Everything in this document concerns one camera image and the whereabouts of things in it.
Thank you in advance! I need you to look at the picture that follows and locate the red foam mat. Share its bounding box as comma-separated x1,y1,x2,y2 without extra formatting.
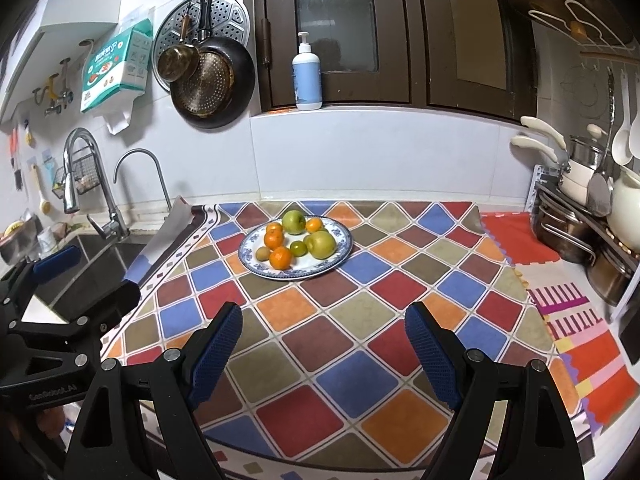
481,211,563,267

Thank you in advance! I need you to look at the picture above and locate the round brown pot lid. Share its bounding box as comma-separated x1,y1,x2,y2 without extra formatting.
505,0,636,52

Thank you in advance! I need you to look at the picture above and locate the blue pump bottle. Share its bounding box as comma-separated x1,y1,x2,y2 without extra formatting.
291,31,323,111

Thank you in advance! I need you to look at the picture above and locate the white ceramic kettle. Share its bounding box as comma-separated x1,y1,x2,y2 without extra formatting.
609,167,640,252

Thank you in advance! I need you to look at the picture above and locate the green and white bag box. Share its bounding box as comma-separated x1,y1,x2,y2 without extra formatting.
80,17,153,113

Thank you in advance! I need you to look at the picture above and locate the green apple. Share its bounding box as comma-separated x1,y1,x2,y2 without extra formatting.
281,210,307,235

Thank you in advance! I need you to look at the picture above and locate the perforated steel steamer plate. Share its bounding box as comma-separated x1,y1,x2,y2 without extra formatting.
152,0,249,93

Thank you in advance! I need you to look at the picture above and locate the perforated metal colander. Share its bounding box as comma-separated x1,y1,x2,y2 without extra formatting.
172,51,235,117

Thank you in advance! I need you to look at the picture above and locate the blue and white plate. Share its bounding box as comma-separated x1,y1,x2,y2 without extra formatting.
238,216,353,280

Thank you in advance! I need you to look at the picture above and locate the stainless steel pot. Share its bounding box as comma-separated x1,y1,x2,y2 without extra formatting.
586,245,640,307
532,195,598,265

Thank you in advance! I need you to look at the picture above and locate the steel kitchen sink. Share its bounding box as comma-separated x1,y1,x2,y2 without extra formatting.
30,230,151,306

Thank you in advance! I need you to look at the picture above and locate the thin chrome gooseneck faucet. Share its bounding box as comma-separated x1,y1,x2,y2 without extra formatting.
113,148,174,212

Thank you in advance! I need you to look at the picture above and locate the wire trivet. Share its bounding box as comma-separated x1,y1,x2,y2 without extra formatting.
559,67,609,122

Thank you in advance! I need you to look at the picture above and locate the black wire basket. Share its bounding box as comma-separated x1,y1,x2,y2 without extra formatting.
52,152,101,196

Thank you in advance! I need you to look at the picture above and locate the brass ladle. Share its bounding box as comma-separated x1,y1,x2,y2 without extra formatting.
157,15,200,82

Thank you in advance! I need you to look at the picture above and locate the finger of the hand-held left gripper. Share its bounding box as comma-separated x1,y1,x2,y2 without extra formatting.
7,284,141,333
0,246,82,311

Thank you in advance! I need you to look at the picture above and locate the white plastic bag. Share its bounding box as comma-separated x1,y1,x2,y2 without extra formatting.
105,110,132,136

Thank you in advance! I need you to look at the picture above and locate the black frying pan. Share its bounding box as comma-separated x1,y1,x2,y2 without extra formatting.
170,0,256,130

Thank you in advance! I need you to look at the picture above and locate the steel spatula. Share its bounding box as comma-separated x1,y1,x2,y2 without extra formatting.
587,67,616,218

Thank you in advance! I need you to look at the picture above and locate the steel pot with lid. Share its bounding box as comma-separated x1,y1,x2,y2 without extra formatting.
569,124,610,171

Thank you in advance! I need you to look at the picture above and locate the colourful checkered table mat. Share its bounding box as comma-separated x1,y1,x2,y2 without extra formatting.
100,200,596,480

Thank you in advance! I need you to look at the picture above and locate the wall tap yellow handle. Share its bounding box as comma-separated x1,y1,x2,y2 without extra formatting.
32,57,73,117

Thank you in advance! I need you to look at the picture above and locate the pink striped cloth mat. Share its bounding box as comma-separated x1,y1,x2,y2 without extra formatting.
512,260,640,436

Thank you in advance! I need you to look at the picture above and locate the white saucepan cream handle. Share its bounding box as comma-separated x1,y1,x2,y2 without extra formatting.
520,116,596,181
511,135,596,202

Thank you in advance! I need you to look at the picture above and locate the yellow-green apple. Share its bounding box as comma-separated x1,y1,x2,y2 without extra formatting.
305,230,337,260

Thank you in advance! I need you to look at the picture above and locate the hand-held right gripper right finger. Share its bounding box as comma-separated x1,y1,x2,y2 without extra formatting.
404,301,588,480

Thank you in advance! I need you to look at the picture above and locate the brown wooden window frame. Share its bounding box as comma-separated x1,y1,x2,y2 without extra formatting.
252,0,538,121

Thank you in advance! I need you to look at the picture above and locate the chrome pull-down faucet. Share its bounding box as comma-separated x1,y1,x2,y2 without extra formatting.
62,127,132,241

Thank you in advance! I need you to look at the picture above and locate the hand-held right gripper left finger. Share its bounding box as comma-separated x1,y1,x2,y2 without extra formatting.
62,301,244,480

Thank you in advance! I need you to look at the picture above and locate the white ladle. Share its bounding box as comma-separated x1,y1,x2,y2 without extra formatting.
612,72,634,166

